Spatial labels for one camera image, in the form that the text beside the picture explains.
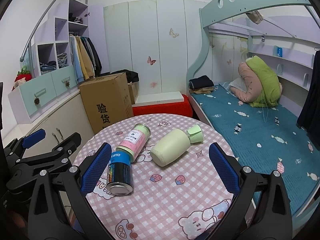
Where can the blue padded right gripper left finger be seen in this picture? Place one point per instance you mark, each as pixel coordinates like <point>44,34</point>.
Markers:
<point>80,181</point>

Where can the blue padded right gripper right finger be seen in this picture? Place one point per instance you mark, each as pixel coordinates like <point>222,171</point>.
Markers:
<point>239,181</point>

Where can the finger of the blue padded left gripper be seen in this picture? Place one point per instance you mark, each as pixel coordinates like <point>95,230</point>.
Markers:
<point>33,138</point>
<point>66,148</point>

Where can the blue black metal tin cup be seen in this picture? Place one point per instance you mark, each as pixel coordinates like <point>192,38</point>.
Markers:
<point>119,174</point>

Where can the pale green bottle-shaped cup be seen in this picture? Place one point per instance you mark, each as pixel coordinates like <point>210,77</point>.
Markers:
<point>174,144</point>

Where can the cream low cabinet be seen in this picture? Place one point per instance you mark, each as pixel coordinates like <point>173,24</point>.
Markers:
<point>59,122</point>

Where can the teal drawer cabinet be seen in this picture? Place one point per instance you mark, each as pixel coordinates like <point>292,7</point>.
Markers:
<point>31,99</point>

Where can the teal patterned bed sheet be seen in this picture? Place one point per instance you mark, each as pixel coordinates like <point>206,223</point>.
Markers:
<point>265,139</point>

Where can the pink checkered tablecloth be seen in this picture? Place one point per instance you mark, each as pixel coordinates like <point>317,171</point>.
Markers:
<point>184,200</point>

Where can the red strawberry plush toy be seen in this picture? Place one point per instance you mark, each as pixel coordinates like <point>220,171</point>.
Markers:
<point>22,77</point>

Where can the pink green labelled can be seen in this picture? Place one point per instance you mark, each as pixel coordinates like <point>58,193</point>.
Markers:
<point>134,141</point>

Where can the brown cardboard box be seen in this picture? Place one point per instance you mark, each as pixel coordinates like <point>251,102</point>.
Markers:
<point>106,100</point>

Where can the red storage box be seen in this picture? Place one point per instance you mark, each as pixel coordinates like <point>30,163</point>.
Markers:
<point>183,108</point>

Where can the white pillow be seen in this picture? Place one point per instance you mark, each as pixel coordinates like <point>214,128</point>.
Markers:
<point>238,86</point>

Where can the green pink rolled quilt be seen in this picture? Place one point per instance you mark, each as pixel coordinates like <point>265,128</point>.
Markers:
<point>263,86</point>

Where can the folded dark clothes stack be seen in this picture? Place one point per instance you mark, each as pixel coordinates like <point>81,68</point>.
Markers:
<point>201,85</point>

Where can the hanging clothes row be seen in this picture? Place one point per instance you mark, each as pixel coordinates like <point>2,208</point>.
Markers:
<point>85,59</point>

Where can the lilac stair shelf unit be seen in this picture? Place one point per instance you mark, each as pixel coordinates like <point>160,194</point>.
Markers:
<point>69,17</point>

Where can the white board on red box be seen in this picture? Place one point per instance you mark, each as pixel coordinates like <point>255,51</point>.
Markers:
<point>158,98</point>

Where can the black clothes behind box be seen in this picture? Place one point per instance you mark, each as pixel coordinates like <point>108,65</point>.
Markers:
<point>130,75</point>

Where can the small blue box on shelf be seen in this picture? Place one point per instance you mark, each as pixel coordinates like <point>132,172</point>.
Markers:
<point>278,51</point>

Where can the white wardrobe with butterflies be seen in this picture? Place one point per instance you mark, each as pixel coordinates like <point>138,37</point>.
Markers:
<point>158,39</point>

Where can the teal bunk bed frame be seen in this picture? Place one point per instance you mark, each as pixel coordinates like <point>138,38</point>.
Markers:
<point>235,30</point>

